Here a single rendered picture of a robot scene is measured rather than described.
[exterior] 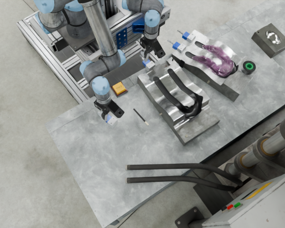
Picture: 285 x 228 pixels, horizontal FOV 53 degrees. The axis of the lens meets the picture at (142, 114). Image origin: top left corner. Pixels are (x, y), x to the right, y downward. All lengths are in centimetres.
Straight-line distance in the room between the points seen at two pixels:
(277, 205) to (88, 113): 117
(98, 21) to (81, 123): 70
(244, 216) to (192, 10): 264
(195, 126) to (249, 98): 44
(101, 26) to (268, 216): 97
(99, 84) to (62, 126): 56
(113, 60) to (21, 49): 189
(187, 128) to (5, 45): 219
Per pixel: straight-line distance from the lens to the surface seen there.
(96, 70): 137
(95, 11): 128
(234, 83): 182
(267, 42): 212
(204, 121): 171
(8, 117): 285
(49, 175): 256
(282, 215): 105
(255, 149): 128
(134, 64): 262
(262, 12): 237
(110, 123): 167
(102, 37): 133
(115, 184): 164
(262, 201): 103
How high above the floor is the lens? 241
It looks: 67 degrees down
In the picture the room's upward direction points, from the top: 3 degrees clockwise
